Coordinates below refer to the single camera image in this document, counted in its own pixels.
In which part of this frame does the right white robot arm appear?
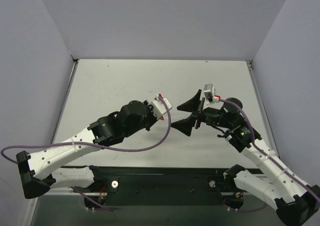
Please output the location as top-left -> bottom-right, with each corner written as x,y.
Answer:
171,90 -> 320,225

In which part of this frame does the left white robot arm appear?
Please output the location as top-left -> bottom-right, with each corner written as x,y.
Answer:
16,98 -> 172,199

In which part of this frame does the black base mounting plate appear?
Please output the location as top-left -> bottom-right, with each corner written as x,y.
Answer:
76,166 -> 244,207

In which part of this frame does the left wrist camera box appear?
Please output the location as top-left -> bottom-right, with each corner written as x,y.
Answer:
148,94 -> 173,120

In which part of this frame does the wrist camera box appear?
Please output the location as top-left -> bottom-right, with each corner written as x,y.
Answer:
203,84 -> 220,109
148,94 -> 173,120

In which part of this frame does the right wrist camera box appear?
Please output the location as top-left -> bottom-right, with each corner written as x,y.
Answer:
203,84 -> 220,109

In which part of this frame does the aluminium frame rail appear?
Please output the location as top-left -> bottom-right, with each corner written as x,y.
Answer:
245,60 -> 278,154

